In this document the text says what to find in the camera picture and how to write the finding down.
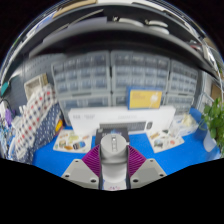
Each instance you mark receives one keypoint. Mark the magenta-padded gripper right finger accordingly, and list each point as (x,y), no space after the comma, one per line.
(148,171)

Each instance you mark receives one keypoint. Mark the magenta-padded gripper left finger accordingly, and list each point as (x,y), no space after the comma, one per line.
(78,171)

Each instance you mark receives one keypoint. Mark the white computer mouse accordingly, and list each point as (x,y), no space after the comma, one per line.
(113,150)

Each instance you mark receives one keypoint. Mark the yellow tool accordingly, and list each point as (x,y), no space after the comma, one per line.
(59,126)

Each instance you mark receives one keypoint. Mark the long white keyboard box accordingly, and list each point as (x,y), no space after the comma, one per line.
(86,120)

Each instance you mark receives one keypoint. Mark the navy dotted cloth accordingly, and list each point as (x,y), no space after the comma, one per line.
(46,130)

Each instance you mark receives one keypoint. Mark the white blue glove box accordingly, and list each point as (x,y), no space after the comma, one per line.
(183,128)

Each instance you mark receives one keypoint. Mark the yellow blue-framed box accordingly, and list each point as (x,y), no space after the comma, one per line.
(145,99)

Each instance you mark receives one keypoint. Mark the red white checkered cloth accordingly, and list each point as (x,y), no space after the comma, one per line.
(33,113)

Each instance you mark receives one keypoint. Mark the green leafy plant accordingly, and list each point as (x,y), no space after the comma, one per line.
(215,116)

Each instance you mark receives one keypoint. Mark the beige open box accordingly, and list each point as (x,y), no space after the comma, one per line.
(31,86)

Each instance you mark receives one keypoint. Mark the grey drawer cabinet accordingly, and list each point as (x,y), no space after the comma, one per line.
(83,73)
(140,68)
(183,80)

